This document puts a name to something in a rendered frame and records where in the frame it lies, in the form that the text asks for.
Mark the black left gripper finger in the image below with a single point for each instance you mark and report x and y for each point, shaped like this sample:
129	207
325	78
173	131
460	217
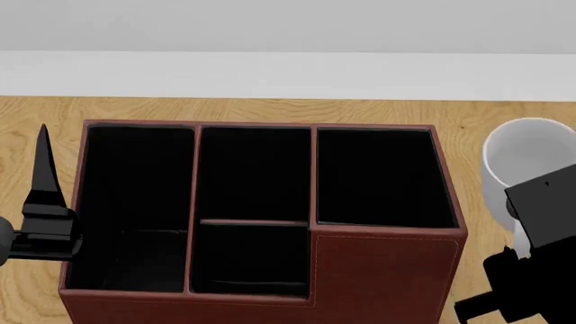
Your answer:
45	168

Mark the white ceramic mug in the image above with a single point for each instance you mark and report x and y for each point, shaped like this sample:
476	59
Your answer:
528	152

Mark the brown leather desk caddy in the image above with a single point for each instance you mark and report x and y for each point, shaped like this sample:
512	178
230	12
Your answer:
387	270

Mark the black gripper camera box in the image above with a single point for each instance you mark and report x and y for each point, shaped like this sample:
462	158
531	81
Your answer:
546	209

